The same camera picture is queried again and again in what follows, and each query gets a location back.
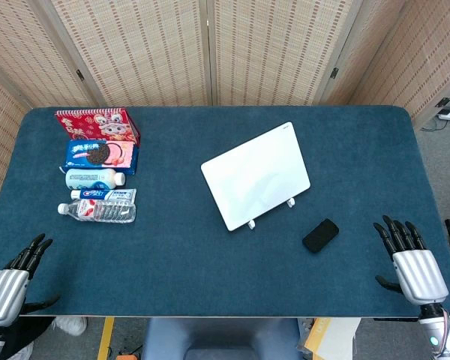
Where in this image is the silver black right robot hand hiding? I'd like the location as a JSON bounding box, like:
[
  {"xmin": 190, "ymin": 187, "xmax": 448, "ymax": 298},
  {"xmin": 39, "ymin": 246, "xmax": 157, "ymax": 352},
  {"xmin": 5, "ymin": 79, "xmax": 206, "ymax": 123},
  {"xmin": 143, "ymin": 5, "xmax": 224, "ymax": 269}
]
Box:
[{"xmin": 373, "ymin": 214, "xmax": 450, "ymax": 307}]

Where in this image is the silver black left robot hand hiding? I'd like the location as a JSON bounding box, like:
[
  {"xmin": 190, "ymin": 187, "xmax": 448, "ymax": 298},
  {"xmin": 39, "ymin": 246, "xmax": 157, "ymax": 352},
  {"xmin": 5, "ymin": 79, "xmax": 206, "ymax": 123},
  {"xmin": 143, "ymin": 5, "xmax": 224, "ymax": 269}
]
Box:
[{"xmin": 0, "ymin": 232, "xmax": 61, "ymax": 327}]

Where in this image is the black eraser block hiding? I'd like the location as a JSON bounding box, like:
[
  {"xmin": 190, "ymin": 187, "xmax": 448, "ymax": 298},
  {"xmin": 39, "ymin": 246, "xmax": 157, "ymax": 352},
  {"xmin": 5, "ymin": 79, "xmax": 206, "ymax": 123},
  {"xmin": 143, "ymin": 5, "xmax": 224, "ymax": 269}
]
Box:
[{"xmin": 301, "ymin": 218, "xmax": 341, "ymax": 254}]

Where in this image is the white board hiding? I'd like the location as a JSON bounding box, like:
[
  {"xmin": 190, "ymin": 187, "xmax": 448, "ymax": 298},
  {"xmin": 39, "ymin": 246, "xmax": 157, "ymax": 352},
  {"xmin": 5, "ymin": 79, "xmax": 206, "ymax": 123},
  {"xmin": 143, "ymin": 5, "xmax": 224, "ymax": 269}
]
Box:
[{"xmin": 200, "ymin": 121, "xmax": 311, "ymax": 233}]

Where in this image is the black trouser leg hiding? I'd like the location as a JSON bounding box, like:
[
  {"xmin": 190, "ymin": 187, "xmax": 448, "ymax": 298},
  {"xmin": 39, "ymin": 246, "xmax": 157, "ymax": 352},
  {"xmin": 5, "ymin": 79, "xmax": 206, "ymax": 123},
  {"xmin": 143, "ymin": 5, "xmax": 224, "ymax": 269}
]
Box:
[{"xmin": 1, "ymin": 316, "xmax": 57, "ymax": 360}]

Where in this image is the white sneaker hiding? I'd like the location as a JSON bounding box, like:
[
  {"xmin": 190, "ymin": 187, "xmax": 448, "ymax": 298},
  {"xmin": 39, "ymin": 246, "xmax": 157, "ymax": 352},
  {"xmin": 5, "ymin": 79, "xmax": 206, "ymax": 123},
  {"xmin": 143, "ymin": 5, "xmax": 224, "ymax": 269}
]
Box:
[{"xmin": 53, "ymin": 316, "xmax": 89, "ymax": 336}]

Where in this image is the yellow cardboard box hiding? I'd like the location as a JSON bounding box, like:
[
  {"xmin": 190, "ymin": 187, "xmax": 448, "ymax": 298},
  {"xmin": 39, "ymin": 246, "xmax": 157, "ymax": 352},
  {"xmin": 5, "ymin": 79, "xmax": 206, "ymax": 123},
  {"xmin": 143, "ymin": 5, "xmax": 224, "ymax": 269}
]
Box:
[{"xmin": 302, "ymin": 317, "xmax": 362, "ymax": 360}]

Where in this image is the clear plastic water bottle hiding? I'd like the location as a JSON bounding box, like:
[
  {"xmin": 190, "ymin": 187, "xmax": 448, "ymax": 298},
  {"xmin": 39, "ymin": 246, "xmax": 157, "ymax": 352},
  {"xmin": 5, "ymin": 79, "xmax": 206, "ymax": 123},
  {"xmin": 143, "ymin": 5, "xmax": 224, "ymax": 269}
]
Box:
[{"xmin": 57, "ymin": 198, "xmax": 137, "ymax": 224}]

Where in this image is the white blue milk bottle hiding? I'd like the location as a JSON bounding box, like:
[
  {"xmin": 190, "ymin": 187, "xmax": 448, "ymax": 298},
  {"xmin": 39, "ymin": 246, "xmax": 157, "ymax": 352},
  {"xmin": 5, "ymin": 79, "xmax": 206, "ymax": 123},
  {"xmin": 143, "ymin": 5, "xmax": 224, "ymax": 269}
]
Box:
[{"xmin": 64, "ymin": 168, "xmax": 127, "ymax": 191}]

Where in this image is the woven folding screen panel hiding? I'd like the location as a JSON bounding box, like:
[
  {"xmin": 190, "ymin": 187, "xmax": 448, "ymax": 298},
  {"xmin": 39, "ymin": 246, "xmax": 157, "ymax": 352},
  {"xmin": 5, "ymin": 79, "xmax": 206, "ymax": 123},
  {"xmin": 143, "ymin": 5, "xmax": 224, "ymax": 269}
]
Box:
[
  {"xmin": 37, "ymin": 0, "xmax": 215, "ymax": 108},
  {"xmin": 318, "ymin": 0, "xmax": 450, "ymax": 113},
  {"xmin": 205, "ymin": 0, "xmax": 397, "ymax": 108},
  {"xmin": 412, "ymin": 80, "xmax": 450, "ymax": 131},
  {"xmin": 0, "ymin": 0, "xmax": 98, "ymax": 110},
  {"xmin": 0, "ymin": 67, "xmax": 33, "ymax": 203}
]

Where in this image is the blue pink Oreo box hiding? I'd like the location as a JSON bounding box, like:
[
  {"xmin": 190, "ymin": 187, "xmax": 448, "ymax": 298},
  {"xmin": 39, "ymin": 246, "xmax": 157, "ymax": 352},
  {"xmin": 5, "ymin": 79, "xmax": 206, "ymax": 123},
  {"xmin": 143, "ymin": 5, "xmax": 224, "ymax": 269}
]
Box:
[{"xmin": 61, "ymin": 139, "xmax": 140, "ymax": 176}]

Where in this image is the blue felt table cover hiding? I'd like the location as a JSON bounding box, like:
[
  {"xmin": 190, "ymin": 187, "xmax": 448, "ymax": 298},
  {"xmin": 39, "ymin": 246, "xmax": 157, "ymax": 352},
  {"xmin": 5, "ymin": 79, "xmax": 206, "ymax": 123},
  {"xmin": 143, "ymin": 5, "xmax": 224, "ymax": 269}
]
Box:
[{"xmin": 0, "ymin": 105, "xmax": 450, "ymax": 318}]

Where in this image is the red cartoon desk calendar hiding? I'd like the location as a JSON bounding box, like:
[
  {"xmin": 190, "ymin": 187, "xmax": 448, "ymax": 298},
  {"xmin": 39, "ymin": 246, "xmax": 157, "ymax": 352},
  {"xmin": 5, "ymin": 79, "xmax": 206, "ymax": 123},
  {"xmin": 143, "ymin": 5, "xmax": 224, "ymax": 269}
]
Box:
[{"xmin": 55, "ymin": 107, "xmax": 142, "ymax": 147}]

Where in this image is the blue fabric robot torso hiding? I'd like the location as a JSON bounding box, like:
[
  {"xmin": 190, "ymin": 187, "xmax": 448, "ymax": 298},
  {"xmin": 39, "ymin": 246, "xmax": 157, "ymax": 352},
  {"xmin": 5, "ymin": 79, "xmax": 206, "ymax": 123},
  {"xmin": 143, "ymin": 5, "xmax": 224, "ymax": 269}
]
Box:
[{"xmin": 141, "ymin": 317, "xmax": 302, "ymax": 360}]

